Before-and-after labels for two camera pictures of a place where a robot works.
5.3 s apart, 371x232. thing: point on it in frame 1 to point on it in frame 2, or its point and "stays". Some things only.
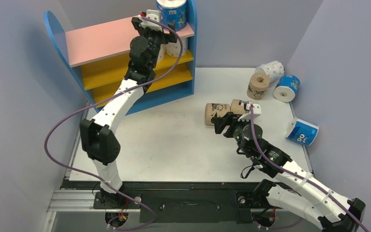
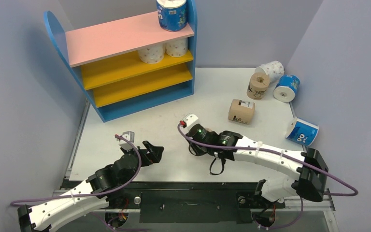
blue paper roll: x=173 y=10 stays
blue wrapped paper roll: x=302 y=132 stays
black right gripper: x=227 y=121 to x=192 y=133
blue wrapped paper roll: x=287 y=87 stays
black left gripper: x=170 y=37 to x=154 y=155
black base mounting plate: x=185 y=202 stays
